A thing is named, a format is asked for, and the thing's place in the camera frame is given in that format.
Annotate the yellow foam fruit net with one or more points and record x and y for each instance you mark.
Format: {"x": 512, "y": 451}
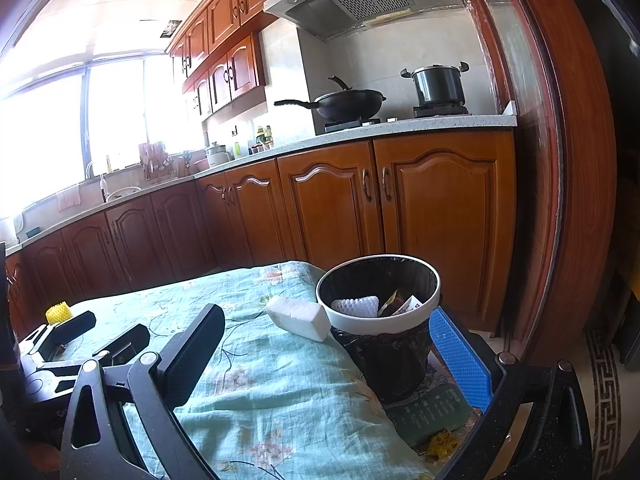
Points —
{"x": 59, "y": 313}

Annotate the floral light blue tablecloth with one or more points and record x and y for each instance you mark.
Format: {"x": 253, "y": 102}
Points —
{"x": 270, "y": 404}

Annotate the black wok pan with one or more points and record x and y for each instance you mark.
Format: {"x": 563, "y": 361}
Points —
{"x": 346, "y": 105}

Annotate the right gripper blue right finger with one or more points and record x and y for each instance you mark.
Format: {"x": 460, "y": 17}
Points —
{"x": 469, "y": 359}

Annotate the white foam block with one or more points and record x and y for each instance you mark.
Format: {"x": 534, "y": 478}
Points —
{"x": 298, "y": 317}

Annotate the white foam fruit net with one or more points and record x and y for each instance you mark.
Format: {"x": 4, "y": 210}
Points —
{"x": 365, "y": 307}

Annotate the wooden kitchen cabinets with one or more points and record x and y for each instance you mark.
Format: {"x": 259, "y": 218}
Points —
{"x": 444, "y": 196}
{"x": 219, "y": 53}

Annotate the green yellow drink pouch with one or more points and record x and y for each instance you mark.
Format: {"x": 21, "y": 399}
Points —
{"x": 400, "y": 302}

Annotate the chrome sink faucet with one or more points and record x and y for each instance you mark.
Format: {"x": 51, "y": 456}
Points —
{"x": 102, "y": 180}

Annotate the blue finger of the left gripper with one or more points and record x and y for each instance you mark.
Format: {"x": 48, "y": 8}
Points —
{"x": 124, "y": 347}
{"x": 51, "y": 337}

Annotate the black stock pot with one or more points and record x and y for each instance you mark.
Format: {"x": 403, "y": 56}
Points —
{"x": 438, "y": 85}

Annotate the condiment bottles on counter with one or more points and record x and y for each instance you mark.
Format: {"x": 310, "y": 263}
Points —
{"x": 263, "y": 141}

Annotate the wooden glass door frame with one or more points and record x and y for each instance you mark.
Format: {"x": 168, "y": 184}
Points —
{"x": 542, "y": 58}

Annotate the small lidded pot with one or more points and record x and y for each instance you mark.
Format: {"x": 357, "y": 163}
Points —
{"x": 217, "y": 154}

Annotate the wooden upper kitchen cabinets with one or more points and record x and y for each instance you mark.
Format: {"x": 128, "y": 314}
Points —
{"x": 219, "y": 53}

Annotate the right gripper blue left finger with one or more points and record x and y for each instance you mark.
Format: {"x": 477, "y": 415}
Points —
{"x": 185, "y": 357}

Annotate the white rim black trash bin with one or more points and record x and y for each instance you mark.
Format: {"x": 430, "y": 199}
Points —
{"x": 390, "y": 352}

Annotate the wooden lower kitchen cabinets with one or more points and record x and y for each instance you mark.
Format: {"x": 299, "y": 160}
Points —
{"x": 444, "y": 196}

